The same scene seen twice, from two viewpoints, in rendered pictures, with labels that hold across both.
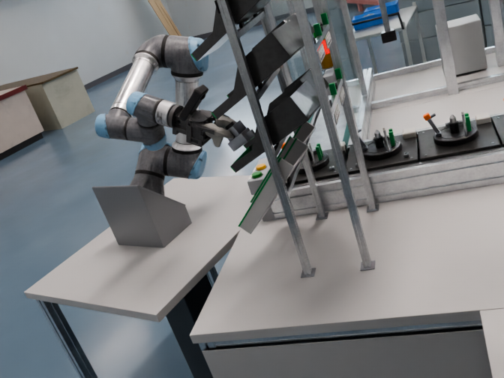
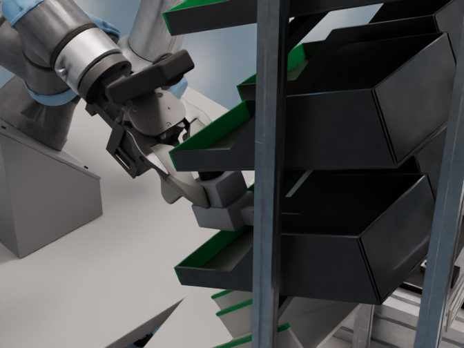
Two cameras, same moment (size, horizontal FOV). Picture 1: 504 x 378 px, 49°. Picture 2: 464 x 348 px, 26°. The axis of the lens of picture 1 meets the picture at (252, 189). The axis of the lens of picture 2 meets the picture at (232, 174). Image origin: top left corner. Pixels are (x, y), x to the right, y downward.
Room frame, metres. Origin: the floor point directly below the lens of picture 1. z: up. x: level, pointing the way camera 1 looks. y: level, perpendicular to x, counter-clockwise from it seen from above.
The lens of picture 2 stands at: (0.59, -0.13, 1.97)
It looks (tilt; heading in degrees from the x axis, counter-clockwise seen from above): 36 degrees down; 7
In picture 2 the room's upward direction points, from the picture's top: straight up
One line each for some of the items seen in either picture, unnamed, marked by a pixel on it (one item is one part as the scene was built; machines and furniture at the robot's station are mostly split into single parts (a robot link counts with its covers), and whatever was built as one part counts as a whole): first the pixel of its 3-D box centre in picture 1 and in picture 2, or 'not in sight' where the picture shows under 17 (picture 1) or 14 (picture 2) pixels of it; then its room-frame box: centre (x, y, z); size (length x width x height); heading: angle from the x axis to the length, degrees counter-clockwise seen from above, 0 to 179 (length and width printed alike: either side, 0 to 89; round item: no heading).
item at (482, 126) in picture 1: (454, 125); not in sight; (1.66, -0.70, 1.01); 0.24 x 0.24 x 0.13; 69
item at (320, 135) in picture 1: (330, 146); not in sight; (2.11, -0.36, 0.91); 0.84 x 0.28 x 0.10; 159
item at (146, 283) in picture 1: (168, 232); (49, 210); (1.96, 0.37, 0.84); 0.90 x 0.70 x 0.03; 140
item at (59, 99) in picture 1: (31, 104); not in sight; (10.60, 3.42, 0.42); 2.47 x 0.79 x 0.84; 50
